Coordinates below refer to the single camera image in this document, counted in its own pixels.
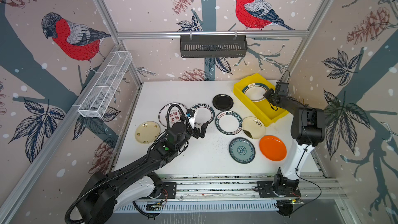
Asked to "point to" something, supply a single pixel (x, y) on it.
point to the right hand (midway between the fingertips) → (267, 94)
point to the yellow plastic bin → (261, 110)
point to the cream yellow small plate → (147, 132)
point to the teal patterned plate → (242, 150)
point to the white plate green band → (203, 113)
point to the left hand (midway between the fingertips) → (200, 118)
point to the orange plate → (273, 148)
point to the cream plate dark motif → (254, 127)
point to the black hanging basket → (213, 46)
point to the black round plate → (223, 102)
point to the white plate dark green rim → (229, 122)
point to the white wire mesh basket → (98, 100)
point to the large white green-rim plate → (255, 92)
